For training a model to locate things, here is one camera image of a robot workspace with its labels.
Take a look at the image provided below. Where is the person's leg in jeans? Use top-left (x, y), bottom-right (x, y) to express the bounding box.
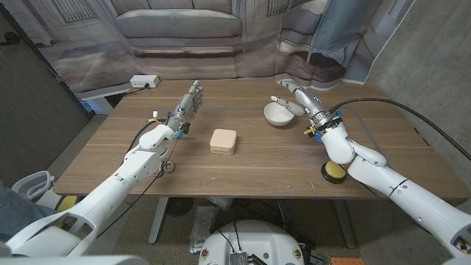
top-left (0, 182), bottom-right (56, 244)

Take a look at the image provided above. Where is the yellow round object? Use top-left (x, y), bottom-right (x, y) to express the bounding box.
top-left (54, 194), bottom-right (78, 213)

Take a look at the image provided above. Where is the grey table leg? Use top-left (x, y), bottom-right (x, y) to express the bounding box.
top-left (333, 200), bottom-right (357, 250)

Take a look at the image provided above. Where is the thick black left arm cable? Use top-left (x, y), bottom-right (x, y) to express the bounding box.
top-left (123, 118), bottom-right (169, 165)

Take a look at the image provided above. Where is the yellow button with black base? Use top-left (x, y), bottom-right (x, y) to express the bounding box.
top-left (321, 160), bottom-right (348, 185)

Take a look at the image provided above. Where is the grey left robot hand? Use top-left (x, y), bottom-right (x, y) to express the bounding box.
top-left (167, 79), bottom-right (205, 130)

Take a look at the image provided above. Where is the orange block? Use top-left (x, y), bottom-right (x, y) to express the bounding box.
top-left (330, 257), bottom-right (365, 265)

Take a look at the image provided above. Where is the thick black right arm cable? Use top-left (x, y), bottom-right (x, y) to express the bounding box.
top-left (328, 96), bottom-right (471, 162)

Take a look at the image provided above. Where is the white domed robot base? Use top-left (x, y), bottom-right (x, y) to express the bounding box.
top-left (198, 219), bottom-right (305, 265)

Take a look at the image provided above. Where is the white table leg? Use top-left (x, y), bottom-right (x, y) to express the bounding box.
top-left (148, 197), bottom-right (169, 244)

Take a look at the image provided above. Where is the black round ribbed object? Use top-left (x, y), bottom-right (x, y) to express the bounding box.
top-left (165, 197), bottom-right (195, 217)

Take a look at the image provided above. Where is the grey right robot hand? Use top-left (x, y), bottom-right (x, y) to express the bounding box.
top-left (271, 80), bottom-right (333, 130)

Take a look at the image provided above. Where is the printed sofa room backdrop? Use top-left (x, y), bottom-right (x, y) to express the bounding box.
top-left (27, 0), bottom-right (417, 95)

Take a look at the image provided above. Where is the black power cord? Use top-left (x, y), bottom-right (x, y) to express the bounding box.
top-left (123, 83), bottom-right (151, 97)

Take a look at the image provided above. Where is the white power strip box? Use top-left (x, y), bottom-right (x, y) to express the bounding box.
top-left (130, 74), bottom-right (161, 89)

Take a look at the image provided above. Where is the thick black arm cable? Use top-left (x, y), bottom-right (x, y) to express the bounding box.
top-left (328, 96), bottom-right (471, 162)
top-left (123, 118), bottom-right (169, 165)

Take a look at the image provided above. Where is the white ceramic bowl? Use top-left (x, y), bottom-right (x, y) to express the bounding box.
top-left (263, 102), bottom-right (296, 127)

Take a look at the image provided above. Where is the dark perforated partition panel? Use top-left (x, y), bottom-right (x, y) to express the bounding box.
top-left (0, 3), bottom-right (95, 188)

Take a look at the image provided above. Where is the clear plastic bag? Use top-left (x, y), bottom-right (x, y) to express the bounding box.
top-left (189, 205), bottom-right (220, 255)

